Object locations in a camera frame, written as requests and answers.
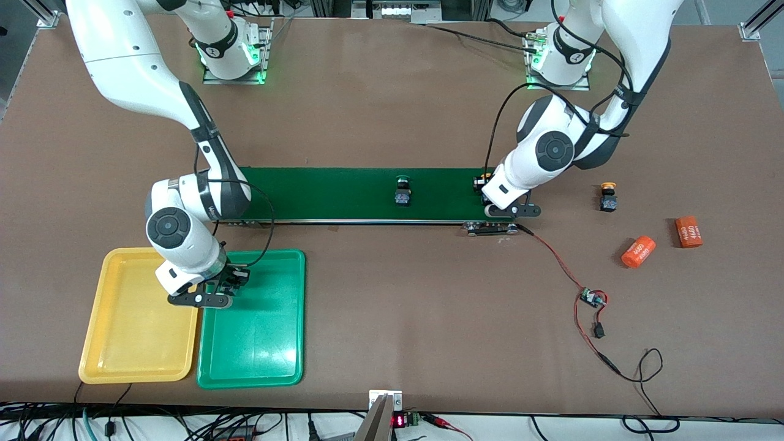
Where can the yellow push button switch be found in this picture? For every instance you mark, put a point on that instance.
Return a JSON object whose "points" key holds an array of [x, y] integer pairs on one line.
{"points": [[607, 199], [486, 177]]}

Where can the green push button switch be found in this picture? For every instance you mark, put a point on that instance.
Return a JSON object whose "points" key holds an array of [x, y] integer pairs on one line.
{"points": [[402, 196]]}

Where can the orange cylinder with print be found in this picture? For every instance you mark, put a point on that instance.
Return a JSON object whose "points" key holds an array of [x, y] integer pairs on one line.
{"points": [[638, 252], [689, 233]]}

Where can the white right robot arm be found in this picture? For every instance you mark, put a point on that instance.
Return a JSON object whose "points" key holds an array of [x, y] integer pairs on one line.
{"points": [[122, 61]]}

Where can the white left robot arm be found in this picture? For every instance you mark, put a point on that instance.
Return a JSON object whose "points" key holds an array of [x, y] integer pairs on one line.
{"points": [[637, 37]]}

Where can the green plastic tray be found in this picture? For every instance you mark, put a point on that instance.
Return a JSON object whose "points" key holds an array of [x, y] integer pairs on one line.
{"points": [[257, 331]]}

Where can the yellow plastic tray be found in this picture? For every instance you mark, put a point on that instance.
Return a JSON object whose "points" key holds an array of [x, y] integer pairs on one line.
{"points": [[135, 343]]}

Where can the green conveyor belt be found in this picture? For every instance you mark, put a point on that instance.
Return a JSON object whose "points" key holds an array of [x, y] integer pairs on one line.
{"points": [[343, 196]]}

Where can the small green circuit board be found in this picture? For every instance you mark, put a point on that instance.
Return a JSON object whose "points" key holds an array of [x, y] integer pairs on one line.
{"points": [[591, 298]]}

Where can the grey metal pole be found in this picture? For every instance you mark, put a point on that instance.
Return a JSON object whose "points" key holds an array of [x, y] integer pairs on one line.
{"points": [[372, 425]]}

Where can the red digit display module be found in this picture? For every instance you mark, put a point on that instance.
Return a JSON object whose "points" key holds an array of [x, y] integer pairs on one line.
{"points": [[405, 420]]}

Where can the red clip lead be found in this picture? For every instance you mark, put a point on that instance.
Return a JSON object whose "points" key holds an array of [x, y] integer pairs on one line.
{"points": [[446, 422]]}

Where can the aluminium corner profile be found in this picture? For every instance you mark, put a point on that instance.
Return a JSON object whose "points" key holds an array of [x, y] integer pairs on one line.
{"points": [[46, 18], [752, 29]]}

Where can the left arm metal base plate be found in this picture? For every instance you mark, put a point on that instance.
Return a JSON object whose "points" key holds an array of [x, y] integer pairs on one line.
{"points": [[557, 86]]}

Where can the small metal table bracket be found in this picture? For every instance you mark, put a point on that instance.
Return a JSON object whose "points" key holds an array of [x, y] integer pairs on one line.
{"points": [[384, 397]]}

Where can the aluminium frame rack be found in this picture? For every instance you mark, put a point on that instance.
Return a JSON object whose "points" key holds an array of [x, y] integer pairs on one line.
{"points": [[398, 9]]}

